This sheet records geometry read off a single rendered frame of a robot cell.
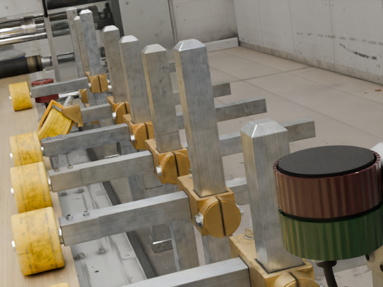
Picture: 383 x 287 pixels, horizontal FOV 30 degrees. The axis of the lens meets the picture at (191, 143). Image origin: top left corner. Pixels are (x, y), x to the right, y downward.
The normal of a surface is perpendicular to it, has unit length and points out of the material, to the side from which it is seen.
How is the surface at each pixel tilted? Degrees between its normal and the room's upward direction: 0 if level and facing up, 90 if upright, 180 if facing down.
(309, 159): 0
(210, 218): 90
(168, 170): 90
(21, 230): 47
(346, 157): 0
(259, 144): 90
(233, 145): 90
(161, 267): 0
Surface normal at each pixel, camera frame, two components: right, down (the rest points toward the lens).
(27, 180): 0.13, -0.34
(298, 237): -0.72, 0.28
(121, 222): 0.25, 0.22
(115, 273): -0.15, -0.96
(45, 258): 0.28, 0.51
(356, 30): -0.96, 0.20
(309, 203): -0.51, 0.29
